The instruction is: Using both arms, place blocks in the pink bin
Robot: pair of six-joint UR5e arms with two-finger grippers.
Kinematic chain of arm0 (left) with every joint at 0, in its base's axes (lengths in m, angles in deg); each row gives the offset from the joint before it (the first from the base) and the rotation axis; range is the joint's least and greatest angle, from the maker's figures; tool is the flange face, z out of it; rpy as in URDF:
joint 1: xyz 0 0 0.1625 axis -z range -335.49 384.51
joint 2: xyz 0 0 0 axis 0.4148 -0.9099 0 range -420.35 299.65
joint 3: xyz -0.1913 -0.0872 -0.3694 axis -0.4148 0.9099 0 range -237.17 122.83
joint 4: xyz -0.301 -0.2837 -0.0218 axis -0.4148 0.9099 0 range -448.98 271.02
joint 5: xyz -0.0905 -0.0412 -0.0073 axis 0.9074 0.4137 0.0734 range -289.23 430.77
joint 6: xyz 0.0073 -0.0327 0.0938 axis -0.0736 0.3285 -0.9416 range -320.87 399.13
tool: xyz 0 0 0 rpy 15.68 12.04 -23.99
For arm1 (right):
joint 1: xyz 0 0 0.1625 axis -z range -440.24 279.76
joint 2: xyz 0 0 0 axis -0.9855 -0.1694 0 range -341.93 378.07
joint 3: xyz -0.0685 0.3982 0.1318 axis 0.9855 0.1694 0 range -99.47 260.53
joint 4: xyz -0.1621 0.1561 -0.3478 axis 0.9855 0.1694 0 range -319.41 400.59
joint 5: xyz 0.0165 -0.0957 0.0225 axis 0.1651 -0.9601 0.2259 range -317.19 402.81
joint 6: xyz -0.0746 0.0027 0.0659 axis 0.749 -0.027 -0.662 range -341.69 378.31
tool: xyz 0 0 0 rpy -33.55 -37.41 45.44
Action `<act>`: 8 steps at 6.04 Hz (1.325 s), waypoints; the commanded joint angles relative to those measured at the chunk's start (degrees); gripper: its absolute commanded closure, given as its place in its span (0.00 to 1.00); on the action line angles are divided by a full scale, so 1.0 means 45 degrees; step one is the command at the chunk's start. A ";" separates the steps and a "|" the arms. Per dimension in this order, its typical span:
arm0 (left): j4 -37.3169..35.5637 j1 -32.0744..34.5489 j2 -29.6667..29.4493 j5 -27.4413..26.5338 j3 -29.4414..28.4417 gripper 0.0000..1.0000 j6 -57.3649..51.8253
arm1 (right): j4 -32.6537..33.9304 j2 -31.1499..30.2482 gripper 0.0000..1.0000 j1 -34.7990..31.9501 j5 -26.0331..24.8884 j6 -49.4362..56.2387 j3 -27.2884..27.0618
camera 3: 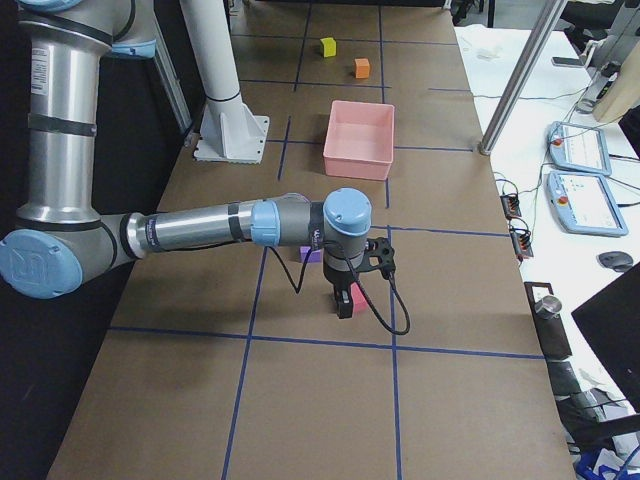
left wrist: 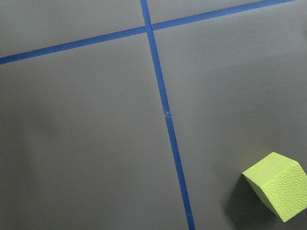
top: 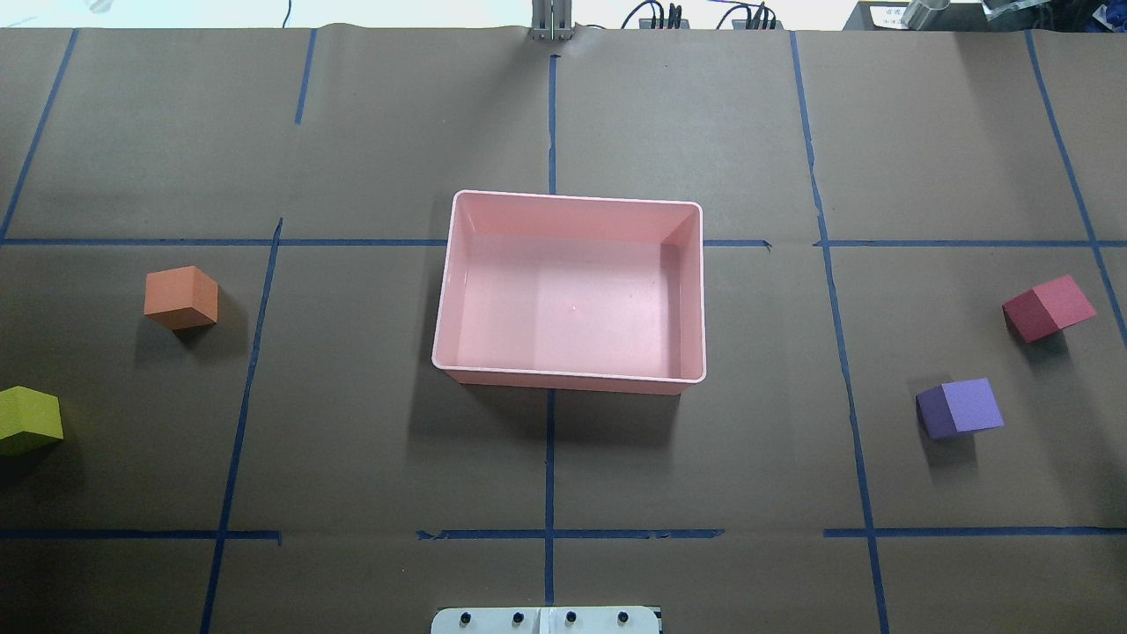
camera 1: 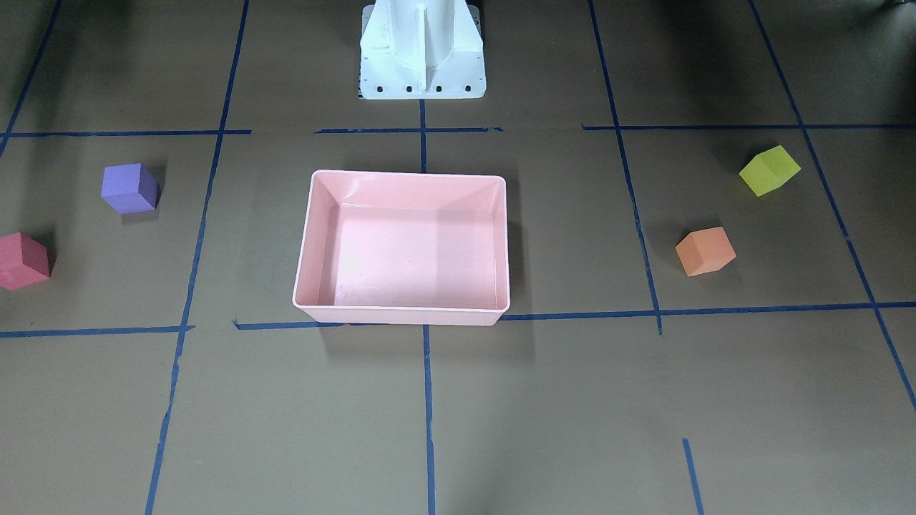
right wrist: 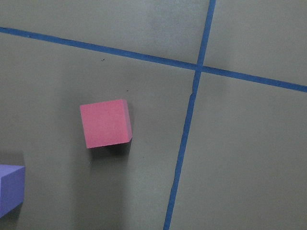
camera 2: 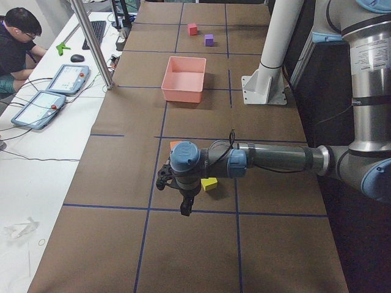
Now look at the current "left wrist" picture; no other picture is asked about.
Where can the yellow-green foam block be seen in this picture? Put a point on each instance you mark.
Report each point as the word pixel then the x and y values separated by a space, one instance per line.
pixel 280 183

